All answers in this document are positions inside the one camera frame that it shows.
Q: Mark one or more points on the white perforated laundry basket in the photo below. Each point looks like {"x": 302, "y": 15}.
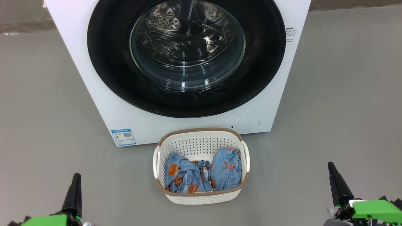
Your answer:
{"x": 201, "y": 144}

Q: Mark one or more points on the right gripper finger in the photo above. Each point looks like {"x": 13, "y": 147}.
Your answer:
{"x": 340, "y": 193}

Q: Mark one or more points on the stainless steel washing machine drum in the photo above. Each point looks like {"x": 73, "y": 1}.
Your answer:
{"x": 163, "y": 22}

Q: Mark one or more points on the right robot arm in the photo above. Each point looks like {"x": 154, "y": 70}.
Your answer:
{"x": 334, "y": 223}

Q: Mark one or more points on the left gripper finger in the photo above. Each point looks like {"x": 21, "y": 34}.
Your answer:
{"x": 73, "y": 201}

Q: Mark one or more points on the blue bear-print garment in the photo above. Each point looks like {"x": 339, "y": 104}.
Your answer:
{"x": 182, "y": 175}
{"x": 224, "y": 172}

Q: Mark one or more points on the white front-load washing machine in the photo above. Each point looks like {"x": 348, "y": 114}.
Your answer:
{"x": 141, "y": 125}

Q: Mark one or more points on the blue energy label sticker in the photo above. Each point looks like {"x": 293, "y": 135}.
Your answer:
{"x": 123, "y": 137}

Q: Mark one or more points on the round white filter cover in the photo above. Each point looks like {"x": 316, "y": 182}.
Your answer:
{"x": 246, "y": 125}

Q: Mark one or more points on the black text instruction label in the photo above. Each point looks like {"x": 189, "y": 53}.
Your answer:
{"x": 290, "y": 34}

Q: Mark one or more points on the washing machine door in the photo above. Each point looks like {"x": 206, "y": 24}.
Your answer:
{"x": 110, "y": 62}

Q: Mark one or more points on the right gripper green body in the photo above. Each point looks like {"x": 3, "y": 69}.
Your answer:
{"x": 377, "y": 212}

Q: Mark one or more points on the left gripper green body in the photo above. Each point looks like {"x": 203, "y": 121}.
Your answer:
{"x": 47, "y": 220}

